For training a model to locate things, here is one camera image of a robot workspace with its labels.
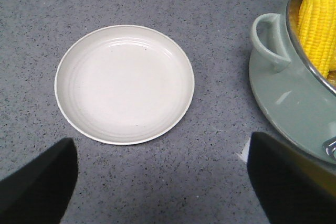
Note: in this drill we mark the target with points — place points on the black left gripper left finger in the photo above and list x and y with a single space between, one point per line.
40 191

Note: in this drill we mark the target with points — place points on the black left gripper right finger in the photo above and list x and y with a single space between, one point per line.
290 187

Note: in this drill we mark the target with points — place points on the yellow corn cob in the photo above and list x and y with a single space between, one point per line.
316 31

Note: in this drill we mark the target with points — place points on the green electric cooking pot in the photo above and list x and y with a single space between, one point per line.
296 99

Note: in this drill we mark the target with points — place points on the white round plate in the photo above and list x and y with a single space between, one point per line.
124 84

